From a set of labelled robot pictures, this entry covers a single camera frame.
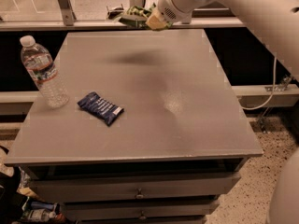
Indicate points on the clear plastic water bottle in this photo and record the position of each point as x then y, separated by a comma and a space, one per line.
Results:
43, 71

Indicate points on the green jalapeno chip bag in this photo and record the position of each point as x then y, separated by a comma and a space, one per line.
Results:
135, 16

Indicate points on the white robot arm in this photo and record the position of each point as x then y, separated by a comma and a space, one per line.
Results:
275, 23

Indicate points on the grey drawer cabinet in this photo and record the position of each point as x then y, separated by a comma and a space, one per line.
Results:
182, 137

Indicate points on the bottle on floor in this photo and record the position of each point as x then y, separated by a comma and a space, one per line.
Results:
38, 215

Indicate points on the metal railing frame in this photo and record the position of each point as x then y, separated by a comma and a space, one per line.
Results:
32, 15

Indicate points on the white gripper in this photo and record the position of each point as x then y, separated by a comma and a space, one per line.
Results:
168, 6

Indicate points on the blue snack bag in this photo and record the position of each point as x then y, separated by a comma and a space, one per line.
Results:
100, 107

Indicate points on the drawer knob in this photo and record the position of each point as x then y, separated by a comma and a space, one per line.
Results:
142, 216
139, 194

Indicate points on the top drawer knob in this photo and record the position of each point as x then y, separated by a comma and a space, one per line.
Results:
139, 194

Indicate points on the black bag on floor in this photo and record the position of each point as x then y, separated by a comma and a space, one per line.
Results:
11, 202

